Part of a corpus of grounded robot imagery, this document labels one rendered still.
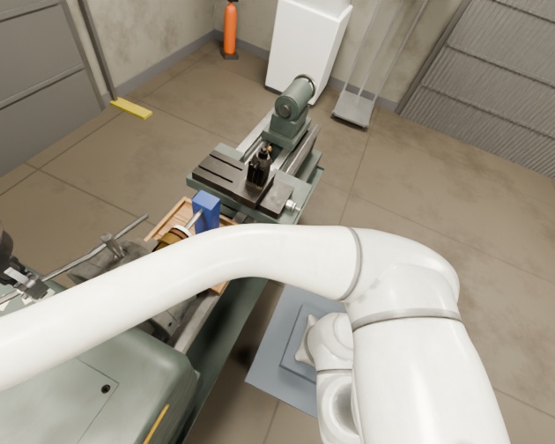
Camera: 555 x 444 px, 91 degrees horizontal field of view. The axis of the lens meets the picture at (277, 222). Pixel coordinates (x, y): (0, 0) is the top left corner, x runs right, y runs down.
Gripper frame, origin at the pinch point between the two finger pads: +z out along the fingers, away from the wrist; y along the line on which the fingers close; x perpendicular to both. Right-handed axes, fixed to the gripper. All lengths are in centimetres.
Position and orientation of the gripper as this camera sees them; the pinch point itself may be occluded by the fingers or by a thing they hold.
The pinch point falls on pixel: (37, 292)
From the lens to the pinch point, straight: 67.8
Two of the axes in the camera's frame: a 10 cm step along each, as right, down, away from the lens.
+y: -8.8, -4.8, 0.3
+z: -2.5, 5.2, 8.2
